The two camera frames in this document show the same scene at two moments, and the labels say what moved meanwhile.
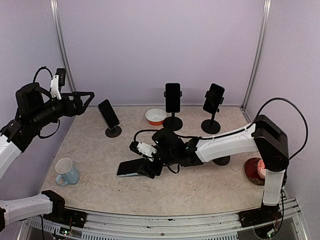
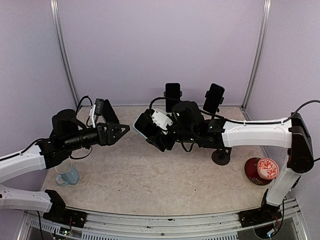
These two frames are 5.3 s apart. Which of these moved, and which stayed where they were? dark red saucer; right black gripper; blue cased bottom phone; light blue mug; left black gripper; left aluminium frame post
Moved: blue cased bottom phone; right black gripper; left black gripper
Stayed: left aluminium frame post; dark red saucer; light blue mug
